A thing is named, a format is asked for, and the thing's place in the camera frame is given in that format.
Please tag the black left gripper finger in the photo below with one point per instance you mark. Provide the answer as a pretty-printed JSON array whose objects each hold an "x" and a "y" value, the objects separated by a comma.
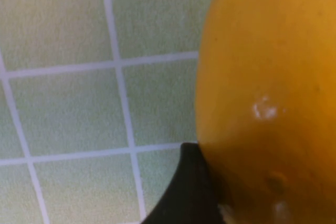
[{"x": 191, "y": 195}]

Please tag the curved yellow-orange toy mango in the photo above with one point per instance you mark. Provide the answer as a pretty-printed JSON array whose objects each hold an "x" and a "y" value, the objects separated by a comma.
[{"x": 262, "y": 64}]

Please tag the green checked tablecloth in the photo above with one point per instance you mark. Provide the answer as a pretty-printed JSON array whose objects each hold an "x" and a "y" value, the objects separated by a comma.
[{"x": 65, "y": 108}]

